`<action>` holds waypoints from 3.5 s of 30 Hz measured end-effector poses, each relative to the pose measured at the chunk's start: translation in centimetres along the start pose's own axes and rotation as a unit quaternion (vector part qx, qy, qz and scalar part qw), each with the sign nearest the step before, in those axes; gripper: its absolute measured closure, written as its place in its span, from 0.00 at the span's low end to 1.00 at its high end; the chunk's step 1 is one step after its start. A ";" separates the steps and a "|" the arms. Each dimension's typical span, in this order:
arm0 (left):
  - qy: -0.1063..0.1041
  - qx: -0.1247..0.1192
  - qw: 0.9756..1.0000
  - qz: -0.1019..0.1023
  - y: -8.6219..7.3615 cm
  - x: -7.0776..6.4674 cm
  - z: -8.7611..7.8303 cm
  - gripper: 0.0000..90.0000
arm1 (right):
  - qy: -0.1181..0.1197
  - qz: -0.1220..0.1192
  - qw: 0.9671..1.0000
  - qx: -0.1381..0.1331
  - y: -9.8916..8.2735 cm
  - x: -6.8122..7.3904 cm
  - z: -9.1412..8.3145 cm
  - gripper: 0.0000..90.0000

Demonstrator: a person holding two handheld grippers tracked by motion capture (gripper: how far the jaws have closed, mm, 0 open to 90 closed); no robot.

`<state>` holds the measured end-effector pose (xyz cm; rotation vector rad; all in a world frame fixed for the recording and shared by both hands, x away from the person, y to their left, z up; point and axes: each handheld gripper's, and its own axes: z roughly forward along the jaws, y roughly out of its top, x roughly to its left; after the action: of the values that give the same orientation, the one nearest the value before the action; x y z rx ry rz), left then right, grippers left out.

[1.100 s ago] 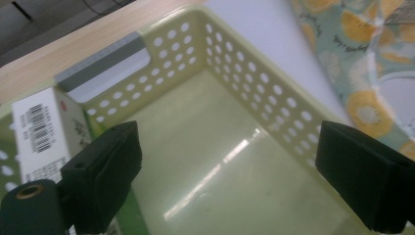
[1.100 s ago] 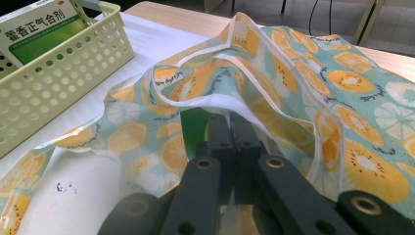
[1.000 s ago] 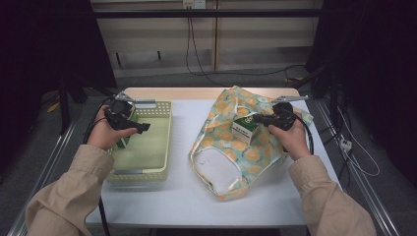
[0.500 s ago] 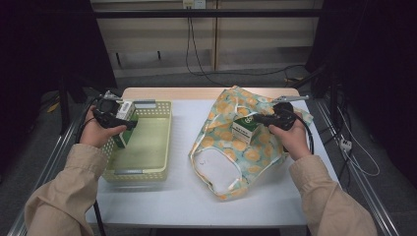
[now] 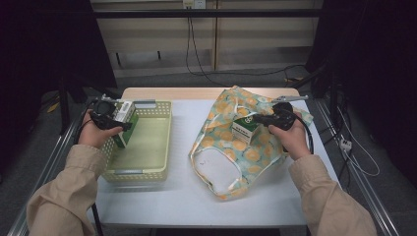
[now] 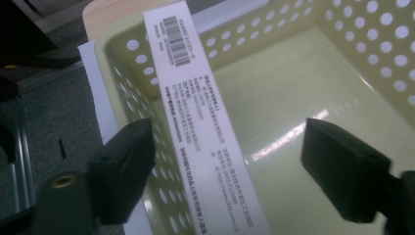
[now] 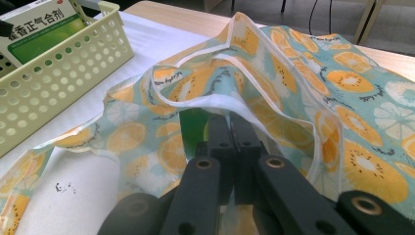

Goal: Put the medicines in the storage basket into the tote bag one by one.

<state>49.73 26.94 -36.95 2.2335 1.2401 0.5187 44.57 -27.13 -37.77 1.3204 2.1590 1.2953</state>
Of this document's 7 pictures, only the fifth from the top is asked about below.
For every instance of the square green white medicine box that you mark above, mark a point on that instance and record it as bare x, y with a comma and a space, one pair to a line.
244, 131

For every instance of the pale green perforated basket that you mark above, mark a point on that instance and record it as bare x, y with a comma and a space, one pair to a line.
147, 147

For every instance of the black horizontal bar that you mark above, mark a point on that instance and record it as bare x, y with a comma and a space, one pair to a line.
203, 13

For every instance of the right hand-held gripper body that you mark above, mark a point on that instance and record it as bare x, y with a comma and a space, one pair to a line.
285, 116

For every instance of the fruit print cloth bag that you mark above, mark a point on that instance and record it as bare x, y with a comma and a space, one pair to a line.
229, 137

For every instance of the white power strip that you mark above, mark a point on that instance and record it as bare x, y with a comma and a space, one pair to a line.
346, 145

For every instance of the long white green medicine box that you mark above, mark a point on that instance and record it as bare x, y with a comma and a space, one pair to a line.
128, 109

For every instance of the white wall socket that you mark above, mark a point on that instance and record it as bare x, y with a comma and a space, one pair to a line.
194, 3

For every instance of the black metal stand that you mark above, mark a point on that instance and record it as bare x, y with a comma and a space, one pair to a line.
332, 98
65, 105

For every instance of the person's left hand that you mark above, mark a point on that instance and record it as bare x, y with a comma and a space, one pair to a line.
91, 136

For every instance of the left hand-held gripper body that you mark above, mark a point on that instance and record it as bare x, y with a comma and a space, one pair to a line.
103, 109

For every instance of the aluminium floor rail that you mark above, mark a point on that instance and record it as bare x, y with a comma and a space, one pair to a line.
367, 190
49, 164

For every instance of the beige wooden cabinet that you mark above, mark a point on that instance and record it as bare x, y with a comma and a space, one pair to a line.
157, 36

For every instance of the person's right hand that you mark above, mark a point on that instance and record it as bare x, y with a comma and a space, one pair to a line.
295, 142

